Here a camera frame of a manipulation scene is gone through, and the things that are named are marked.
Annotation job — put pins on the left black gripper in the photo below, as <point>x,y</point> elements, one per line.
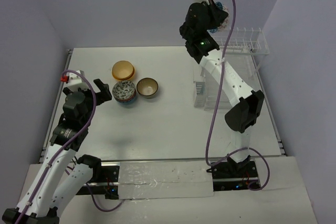
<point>92,95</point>

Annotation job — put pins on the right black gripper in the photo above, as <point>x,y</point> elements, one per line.
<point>214,15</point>

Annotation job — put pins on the black floral patterned bowl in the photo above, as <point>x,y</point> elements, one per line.
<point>123,89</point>

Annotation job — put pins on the blue triangle patterned bowl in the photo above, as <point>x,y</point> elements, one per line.
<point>223,22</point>

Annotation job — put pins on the brown lattice rim bowl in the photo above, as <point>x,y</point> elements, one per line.
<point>147,88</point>

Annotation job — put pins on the red patterned bowl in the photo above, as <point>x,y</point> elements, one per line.
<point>129,99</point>

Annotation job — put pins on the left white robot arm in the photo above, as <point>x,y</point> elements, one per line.
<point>48,197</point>

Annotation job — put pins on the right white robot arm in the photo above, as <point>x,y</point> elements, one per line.
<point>246,103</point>

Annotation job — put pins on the solid blue bowl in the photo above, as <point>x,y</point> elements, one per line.
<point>127,104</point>

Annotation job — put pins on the tan inner bowl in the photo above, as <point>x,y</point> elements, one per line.
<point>122,69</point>

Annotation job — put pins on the yellow bowl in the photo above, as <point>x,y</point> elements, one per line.
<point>133,75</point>

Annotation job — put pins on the silver tape patch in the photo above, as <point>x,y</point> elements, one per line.
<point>155,180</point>

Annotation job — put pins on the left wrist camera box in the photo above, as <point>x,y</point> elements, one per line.
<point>72,77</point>

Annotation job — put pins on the white wire dish rack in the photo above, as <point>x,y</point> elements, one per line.
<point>244,46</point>

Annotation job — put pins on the aluminium table edge rail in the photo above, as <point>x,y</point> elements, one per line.
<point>53,115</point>

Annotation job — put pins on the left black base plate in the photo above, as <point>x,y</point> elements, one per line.
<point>106,184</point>

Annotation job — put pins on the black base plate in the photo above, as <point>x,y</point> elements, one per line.
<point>106,184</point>
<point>226,179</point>

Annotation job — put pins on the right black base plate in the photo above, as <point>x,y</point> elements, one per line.
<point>226,179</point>

